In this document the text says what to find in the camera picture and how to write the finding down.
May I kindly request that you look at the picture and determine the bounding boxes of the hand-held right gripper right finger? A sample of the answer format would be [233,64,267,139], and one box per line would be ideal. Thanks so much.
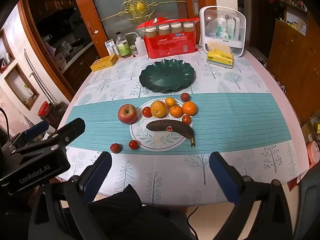
[209,151,293,240]

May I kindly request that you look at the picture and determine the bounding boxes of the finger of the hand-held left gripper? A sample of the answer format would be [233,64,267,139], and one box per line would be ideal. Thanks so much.
[0,120,50,153]
[10,117,86,157]

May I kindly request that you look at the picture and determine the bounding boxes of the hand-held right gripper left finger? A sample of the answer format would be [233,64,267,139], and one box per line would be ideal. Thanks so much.
[29,151,112,240]

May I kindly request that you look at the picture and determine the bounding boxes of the red apple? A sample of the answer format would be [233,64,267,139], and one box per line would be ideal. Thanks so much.
[118,104,138,124]

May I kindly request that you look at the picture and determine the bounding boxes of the overripe brown banana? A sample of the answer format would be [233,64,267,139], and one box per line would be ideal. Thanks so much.
[146,120,196,147]

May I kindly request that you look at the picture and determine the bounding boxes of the white leaf-print round plate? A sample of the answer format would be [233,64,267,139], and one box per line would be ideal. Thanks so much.
[129,99,194,152]

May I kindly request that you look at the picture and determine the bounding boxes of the round orange tangerine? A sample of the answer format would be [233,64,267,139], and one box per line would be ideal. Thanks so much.
[182,101,198,116]

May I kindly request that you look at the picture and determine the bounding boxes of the large wrinkled orange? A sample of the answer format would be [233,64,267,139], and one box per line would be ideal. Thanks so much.
[150,100,167,118]

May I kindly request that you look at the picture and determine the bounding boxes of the dark green scalloped plate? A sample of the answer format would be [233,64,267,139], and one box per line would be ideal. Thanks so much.
[139,58,195,93]

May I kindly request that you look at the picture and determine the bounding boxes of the red round can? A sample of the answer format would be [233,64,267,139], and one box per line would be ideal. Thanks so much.
[37,101,52,119]

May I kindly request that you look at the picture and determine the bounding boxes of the tree-print tablecloth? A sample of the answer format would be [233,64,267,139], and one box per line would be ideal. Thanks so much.
[56,46,307,207]

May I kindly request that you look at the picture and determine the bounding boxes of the flat yellow box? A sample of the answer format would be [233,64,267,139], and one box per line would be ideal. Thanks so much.
[90,54,118,72]

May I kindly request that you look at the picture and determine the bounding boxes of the tangerine with stem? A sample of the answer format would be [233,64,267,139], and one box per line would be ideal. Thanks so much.
[170,104,183,118]

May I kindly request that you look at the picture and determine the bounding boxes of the small white carton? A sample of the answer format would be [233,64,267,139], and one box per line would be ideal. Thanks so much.
[104,39,114,55]

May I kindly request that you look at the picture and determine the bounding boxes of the pink round object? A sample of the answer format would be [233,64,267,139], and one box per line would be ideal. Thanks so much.
[307,140,320,168]

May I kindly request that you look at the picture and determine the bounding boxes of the green-label glass bottle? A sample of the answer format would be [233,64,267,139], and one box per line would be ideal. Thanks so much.
[116,32,131,58]

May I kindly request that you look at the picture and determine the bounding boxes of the white squeeze bottle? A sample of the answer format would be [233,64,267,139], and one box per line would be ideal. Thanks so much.
[125,31,147,56]

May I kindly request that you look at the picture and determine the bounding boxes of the yellow tissue pack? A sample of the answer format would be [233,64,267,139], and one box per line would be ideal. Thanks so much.
[206,47,234,69]

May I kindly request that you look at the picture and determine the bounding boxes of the red plastic package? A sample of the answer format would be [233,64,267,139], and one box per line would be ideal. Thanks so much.
[136,17,200,58]

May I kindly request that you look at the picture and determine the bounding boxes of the brown wooden cabinet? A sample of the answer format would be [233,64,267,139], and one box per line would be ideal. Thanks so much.
[267,17,320,125]

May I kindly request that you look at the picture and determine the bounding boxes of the gold hanging ornament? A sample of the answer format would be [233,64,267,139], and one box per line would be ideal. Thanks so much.
[100,0,187,22]

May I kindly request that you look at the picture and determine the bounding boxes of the white clear-front storage box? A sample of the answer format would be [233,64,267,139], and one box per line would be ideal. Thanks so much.
[199,6,247,58]

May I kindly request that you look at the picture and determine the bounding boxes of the black cable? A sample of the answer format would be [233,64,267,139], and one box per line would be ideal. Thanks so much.
[187,206,200,240]
[0,107,11,140]

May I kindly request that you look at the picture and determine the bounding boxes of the wooden wall niche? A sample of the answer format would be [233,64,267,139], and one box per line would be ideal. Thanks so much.
[4,63,40,111]

